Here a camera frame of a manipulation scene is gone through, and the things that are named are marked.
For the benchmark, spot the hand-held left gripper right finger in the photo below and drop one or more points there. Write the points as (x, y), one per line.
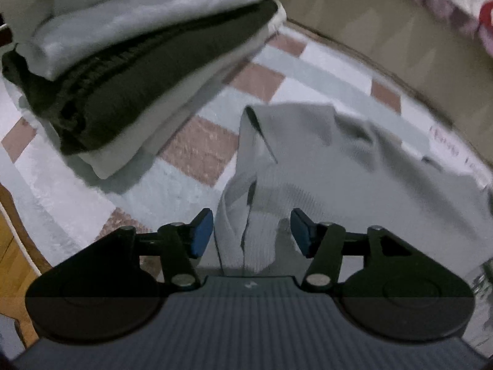
(300, 235)

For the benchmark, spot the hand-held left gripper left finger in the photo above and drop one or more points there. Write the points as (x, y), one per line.
(202, 234)

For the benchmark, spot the grey knit garment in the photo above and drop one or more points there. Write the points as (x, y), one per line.
(331, 162)

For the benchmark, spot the checkered blanket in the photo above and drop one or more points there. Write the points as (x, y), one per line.
(200, 150)

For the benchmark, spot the olive bed base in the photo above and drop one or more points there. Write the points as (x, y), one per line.
(366, 19)

